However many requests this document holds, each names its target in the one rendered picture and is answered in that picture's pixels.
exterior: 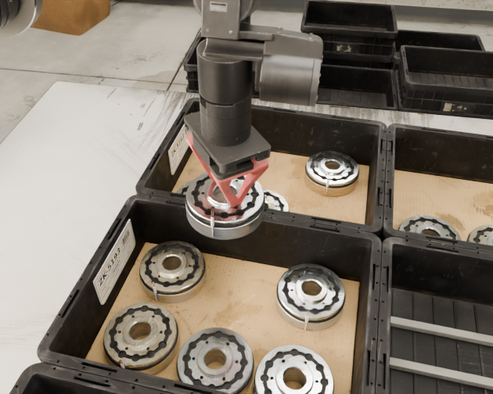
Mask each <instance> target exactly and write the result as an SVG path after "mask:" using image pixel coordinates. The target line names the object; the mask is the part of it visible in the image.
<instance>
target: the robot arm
mask: <svg viewBox="0 0 493 394"><path fill-rule="evenodd" d="M260 2H261V0H193V3H194V6H195V7H196V10H197V12H198V13H199V14H200V16H201V37H205V38H207V39H204V40H203V41H201V42H200V43H199V44H198V45H197V47H196V55H197V69H198V82H199V96H200V111H199V112H196V113H191V114H188V115H186V116H184V121H185V127H188V128H189V129H190V130H191V132H192V133H193V134H189V135H187V136H186V138H185V139H186V141H187V143H188V144H189V146H190V148H191V149H192V150H193V152H194V154H195V155H196V157H197V159H198V160H199V161H200V163H201V164H202V166H203V168H204V169H205V171H206V172H207V174H208V175H209V177H210V178H211V180H212V181H213V182H214V181H216V183H217V185H218V187H219V188H220V189H221V192H222V193H223V195H224V196H225V198H226V199H227V201H228V203H229V205H230V206H231V207H234V206H238V205H239V204H241V203H242V201H243V200H244V198H245V197H246V195H247V193H248V191H249V190H250V188H251V187H252V185H253V184H254V183H255V182H256V181H257V180H258V178H259V177H260V176H261V175H262V174H263V173H264V172H265V171H266V170H267V169H268V166H269V161H268V160H267V158H269V157H270V154H271V146H270V145H269V144H268V142H267V141H266V140H265V139H264V138H263V137H262V136H261V135H260V134H259V133H258V131H257V130H256V129H255V128H254V127H253V126H252V125H251V102H252V76H253V61H255V62H256V68H255V91H259V95H260V101H264V102H277V103H285V104H291V105H299V106H312V107H315V103H316V101H317V98H318V96H317V92H318V84H319V78H320V77H321V74H320V70H321V63H322V59H323V55H322V53H323V41H322V39H321V38H320V37H319V36H318V35H314V34H313V33H310V34H306V33H302V32H297V31H293V30H285V29H283V28H282V27H280V28H278V27H268V26H260V25H253V24H250V20H251V14H252V13H253V12H254V11H255V10H256V9H257V7H258V6H259V4H260ZM243 175H246V177H245V180H244V182H243V184H242V186H241V188H240V190H239V193H238V195H237V196H234V195H233V193H232V190H231V188H230V187H229V185H230V184H231V181H232V180H234V179H236V178H238V177H241V176H243Z"/></svg>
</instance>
